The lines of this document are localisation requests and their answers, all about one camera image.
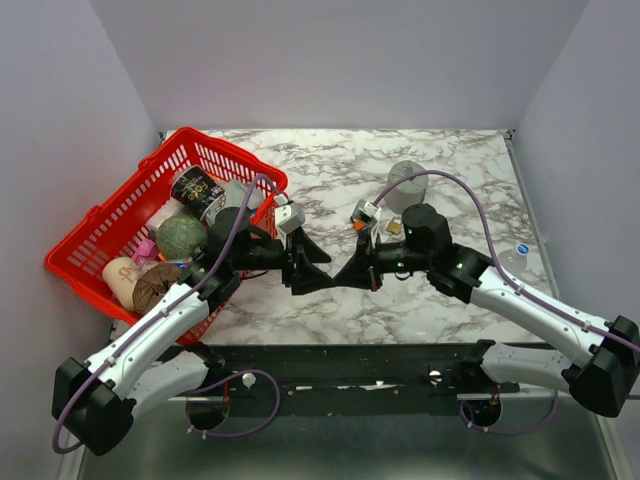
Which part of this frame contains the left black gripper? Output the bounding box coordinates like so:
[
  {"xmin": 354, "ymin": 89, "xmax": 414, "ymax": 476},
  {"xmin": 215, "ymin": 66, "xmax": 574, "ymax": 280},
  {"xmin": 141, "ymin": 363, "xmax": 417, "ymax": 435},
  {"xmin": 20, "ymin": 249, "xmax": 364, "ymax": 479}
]
[{"xmin": 233, "ymin": 226, "xmax": 337, "ymax": 297}]

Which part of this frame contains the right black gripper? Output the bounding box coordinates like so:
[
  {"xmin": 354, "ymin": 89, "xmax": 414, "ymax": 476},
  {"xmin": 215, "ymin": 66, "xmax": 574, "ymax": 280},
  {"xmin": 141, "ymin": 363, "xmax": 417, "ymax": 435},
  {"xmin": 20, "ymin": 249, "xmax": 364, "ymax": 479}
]
[{"xmin": 333, "ymin": 227, "xmax": 433, "ymax": 291}]

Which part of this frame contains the orange black padlock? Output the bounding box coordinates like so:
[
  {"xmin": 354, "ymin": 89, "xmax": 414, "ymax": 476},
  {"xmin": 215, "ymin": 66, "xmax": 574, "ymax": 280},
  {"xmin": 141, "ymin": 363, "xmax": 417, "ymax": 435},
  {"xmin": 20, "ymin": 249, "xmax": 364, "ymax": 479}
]
[{"xmin": 351, "ymin": 217, "xmax": 367, "ymax": 232}]

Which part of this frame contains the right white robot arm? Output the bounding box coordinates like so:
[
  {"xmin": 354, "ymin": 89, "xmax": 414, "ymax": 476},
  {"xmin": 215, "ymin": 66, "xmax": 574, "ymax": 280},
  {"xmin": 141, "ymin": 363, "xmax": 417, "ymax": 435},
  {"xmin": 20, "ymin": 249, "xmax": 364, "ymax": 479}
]
[{"xmin": 334, "ymin": 204, "xmax": 639, "ymax": 417}]

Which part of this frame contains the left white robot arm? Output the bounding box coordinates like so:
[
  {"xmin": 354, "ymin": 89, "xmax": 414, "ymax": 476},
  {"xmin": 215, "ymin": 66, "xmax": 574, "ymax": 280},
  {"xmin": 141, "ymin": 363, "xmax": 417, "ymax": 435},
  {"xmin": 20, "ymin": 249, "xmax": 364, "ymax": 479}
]
[{"xmin": 52, "ymin": 203, "xmax": 332, "ymax": 455}]

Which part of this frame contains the brass padlock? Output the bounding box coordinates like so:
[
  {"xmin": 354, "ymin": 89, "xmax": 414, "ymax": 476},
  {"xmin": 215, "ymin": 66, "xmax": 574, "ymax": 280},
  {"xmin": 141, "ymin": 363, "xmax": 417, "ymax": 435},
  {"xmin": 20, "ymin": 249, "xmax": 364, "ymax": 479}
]
[{"xmin": 386, "ymin": 217, "xmax": 403, "ymax": 236}]

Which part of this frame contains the grey cylinder holder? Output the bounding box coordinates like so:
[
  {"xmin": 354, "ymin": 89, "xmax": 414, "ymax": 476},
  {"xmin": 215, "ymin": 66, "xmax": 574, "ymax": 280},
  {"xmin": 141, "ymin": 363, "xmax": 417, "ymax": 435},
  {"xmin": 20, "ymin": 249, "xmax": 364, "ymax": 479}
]
[{"xmin": 384, "ymin": 160, "xmax": 429, "ymax": 215}]

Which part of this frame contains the grey crumpled bag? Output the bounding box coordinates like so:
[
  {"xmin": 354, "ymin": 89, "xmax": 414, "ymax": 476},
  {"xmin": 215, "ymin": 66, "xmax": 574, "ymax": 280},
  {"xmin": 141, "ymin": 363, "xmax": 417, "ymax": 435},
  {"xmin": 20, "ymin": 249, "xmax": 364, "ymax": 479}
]
[{"xmin": 224, "ymin": 179, "xmax": 265, "ymax": 211}]

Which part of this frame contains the green melon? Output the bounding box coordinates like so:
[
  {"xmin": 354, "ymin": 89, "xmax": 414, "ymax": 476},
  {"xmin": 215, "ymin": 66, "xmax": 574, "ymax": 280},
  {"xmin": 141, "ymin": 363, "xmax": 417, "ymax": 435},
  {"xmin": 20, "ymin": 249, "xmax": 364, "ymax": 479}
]
[{"xmin": 156, "ymin": 214, "xmax": 207, "ymax": 260}]

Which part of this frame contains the black coffee can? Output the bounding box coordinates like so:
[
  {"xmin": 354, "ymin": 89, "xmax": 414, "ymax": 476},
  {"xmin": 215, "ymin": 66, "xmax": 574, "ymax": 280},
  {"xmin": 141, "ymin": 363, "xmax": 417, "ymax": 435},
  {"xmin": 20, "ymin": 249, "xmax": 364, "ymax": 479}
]
[{"xmin": 170, "ymin": 165, "xmax": 226, "ymax": 226}]

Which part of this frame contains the brown paper roll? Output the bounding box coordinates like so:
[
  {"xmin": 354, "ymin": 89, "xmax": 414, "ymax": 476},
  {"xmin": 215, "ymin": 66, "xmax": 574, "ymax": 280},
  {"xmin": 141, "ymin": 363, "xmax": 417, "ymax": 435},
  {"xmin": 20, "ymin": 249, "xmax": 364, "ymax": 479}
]
[{"xmin": 132, "ymin": 263, "xmax": 183, "ymax": 315}]

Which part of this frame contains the clear plastic water bottle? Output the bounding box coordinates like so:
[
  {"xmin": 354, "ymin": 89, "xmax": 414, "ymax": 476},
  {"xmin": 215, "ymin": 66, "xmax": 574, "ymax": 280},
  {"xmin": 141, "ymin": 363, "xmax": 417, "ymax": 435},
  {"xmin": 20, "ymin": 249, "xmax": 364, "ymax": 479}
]
[{"xmin": 498, "ymin": 243, "xmax": 531, "ymax": 275}]

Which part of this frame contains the pink small box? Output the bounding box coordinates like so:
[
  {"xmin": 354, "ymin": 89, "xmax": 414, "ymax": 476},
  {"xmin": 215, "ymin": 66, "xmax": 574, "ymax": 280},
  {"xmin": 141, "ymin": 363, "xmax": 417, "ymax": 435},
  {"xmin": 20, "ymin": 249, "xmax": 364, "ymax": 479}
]
[{"xmin": 132, "ymin": 238, "xmax": 158, "ymax": 268}]

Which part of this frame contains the beige cup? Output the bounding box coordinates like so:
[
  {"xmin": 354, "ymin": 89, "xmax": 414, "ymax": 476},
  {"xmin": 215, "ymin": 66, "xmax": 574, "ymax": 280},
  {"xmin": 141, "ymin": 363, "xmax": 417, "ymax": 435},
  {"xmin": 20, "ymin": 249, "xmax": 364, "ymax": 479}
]
[{"xmin": 102, "ymin": 257, "xmax": 142, "ymax": 311}]

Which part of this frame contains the red plastic shopping basket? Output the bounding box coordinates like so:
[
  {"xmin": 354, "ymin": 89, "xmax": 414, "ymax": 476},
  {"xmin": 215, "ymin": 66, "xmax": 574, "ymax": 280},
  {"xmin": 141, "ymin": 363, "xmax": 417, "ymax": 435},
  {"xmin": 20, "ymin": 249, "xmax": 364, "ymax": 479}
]
[{"xmin": 44, "ymin": 127, "xmax": 288, "ymax": 325}]

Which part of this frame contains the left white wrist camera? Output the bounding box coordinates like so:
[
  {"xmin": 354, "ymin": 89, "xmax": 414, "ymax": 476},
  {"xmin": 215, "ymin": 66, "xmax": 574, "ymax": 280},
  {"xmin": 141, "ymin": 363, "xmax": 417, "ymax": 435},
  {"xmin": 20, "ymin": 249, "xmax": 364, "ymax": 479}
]
[{"xmin": 274, "ymin": 193, "xmax": 305, "ymax": 243}]

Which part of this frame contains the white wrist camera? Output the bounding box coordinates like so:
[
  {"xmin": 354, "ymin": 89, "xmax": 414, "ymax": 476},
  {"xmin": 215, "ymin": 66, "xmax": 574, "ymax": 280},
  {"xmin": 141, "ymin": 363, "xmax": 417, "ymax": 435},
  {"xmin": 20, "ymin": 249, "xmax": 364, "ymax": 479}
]
[
  {"xmin": 350, "ymin": 199, "xmax": 382, "ymax": 245},
  {"xmin": 274, "ymin": 193, "xmax": 305, "ymax": 243}
]

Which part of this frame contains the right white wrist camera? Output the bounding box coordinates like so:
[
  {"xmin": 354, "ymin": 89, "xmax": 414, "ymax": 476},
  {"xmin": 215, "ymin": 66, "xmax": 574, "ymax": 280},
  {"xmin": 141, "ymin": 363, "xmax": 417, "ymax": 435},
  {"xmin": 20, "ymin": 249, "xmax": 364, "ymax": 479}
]
[{"xmin": 350, "ymin": 199, "xmax": 382, "ymax": 245}]

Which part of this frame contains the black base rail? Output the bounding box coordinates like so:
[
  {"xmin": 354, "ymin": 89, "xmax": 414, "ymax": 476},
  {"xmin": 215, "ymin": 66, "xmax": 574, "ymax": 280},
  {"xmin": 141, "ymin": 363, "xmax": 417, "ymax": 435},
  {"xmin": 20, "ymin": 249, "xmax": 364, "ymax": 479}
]
[{"xmin": 188, "ymin": 343, "xmax": 519, "ymax": 417}]

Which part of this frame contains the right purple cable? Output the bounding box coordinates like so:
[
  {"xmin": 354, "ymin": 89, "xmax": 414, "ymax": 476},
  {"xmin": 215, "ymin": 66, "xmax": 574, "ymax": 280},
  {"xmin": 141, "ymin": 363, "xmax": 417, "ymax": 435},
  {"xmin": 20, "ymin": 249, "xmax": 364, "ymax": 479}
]
[{"xmin": 372, "ymin": 169, "xmax": 640, "ymax": 354}]

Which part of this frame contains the purple cable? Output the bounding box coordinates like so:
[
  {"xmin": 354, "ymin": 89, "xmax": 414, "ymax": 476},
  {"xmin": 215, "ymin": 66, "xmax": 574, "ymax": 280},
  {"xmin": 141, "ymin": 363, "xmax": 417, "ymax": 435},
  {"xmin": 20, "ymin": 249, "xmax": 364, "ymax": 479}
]
[
  {"xmin": 372, "ymin": 169, "xmax": 640, "ymax": 354},
  {"xmin": 52, "ymin": 173, "xmax": 289, "ymax": 455}
]

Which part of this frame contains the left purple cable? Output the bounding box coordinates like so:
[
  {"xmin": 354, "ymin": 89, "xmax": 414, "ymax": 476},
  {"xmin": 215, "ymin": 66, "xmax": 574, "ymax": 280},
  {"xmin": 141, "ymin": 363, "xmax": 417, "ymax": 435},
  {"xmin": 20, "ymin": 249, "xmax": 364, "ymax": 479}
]
[{"xmin": 52, "ymin": 173, "xmax": 289, "ymax": 455}]

